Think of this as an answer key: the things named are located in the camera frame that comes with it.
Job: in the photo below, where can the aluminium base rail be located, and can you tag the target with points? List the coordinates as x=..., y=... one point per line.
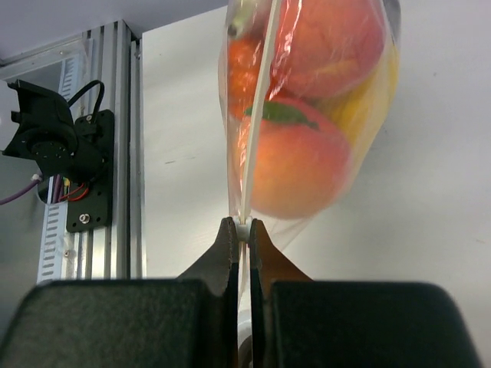
x=109, y=54

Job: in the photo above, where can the clear zip top bag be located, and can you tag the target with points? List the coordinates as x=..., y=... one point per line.
x=259, y=19

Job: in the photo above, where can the orange peach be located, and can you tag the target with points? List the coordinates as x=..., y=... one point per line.
x=324, y=48
x=302, y=162

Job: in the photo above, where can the left black mount plate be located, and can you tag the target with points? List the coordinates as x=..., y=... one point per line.
x=91, y=205

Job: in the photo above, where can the yellow corn cob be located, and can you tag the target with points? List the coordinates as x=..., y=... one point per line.
x=360, y=112

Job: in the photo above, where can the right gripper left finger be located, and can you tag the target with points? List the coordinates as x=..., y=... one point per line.
x=218, y=266

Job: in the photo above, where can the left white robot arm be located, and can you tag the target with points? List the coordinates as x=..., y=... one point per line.
x=45, y=130

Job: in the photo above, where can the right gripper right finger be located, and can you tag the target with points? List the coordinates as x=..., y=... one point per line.
x=268, y=264

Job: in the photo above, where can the white slotted cable duct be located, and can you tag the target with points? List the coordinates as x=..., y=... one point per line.
x=58, y=249

